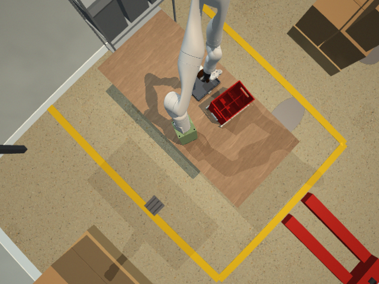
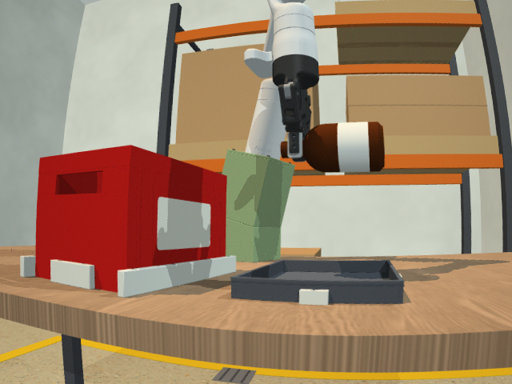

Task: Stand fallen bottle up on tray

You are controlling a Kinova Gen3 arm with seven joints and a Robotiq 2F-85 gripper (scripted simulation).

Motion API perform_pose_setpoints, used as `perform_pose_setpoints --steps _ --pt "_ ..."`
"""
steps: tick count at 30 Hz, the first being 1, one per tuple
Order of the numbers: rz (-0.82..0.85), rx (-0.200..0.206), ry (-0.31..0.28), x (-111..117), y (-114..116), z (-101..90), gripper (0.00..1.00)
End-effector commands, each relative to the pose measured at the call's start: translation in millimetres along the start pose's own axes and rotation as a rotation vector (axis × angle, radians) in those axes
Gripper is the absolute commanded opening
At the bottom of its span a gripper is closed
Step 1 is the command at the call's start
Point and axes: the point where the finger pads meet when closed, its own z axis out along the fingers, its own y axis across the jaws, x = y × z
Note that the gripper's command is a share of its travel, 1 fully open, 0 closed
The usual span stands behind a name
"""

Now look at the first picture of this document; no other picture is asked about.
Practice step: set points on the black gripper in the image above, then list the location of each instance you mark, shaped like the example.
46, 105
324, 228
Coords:
205, 77

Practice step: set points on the brown glass bottle with white label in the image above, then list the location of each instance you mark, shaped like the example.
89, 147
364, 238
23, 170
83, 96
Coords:
200, 73

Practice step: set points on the red crate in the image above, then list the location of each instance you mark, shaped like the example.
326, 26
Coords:
224, 107

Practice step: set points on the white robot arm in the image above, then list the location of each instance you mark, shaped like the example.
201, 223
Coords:
191, 56

